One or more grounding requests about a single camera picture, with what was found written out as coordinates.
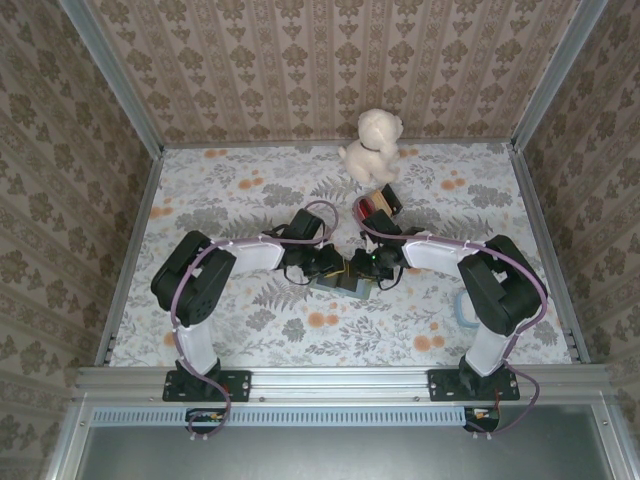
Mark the green card holder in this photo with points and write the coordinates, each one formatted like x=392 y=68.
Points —
x=364 y=292

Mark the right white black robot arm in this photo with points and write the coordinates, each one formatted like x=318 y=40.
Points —
x=435 y=255

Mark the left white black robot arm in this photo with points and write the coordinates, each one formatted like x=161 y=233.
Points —
x=255 y=255

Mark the grey card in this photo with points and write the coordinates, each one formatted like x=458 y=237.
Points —
x=326 y=286

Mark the red card stack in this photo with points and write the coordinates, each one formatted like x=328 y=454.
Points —
x=367 y=205

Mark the orange card stack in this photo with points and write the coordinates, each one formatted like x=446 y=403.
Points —
x=382 y=201

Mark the red striped packet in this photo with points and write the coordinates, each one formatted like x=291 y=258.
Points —
x=394 y=200

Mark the floral tablecloth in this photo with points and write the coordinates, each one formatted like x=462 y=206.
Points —
x=300 y=340

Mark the light blue round container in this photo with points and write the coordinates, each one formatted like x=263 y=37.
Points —
x=465 y=315

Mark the cream plush dog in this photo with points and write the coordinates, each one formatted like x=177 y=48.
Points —
x=370 y=155

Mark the black connector board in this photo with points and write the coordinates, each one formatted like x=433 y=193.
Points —
x=205 y=420
x=482 y=417

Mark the grey metal panel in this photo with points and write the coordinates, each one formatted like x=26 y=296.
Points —
x=325 y=455

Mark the aluminium front rail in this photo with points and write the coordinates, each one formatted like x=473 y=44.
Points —
x=340 y=382

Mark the aluminium back rail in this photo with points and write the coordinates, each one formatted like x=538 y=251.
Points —
x=250 y=143

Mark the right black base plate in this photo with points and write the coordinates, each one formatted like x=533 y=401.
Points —
x=440 y=385

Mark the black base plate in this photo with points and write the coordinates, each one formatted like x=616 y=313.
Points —
x=240 y=385
x=440 y=385

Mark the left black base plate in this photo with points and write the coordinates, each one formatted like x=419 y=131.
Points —
x=240 y=385

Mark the aluminium side rail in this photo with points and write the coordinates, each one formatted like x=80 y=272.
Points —
x=547 y=250
x=131 y=250

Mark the aluminium corner post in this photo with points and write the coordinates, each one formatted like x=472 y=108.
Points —
x=551 y=75
x=116 y=80

